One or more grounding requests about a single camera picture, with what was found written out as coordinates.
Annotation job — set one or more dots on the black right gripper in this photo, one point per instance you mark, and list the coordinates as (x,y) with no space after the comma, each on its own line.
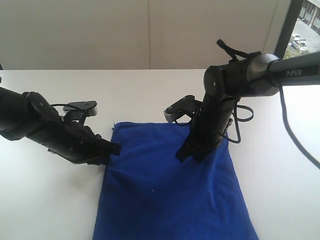
(206,134)

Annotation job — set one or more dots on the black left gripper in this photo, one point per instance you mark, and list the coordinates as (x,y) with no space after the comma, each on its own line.
(79,145)

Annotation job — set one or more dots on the blue towel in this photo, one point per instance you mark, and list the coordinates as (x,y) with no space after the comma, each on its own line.
(147,194)

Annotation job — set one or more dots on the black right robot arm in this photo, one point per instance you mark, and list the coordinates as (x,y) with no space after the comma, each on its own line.
(258,75)

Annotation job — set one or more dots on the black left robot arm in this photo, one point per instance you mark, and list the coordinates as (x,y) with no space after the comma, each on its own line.
(29,115)

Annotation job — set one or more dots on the black window frame post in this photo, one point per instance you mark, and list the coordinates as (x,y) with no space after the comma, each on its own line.
(287,28)

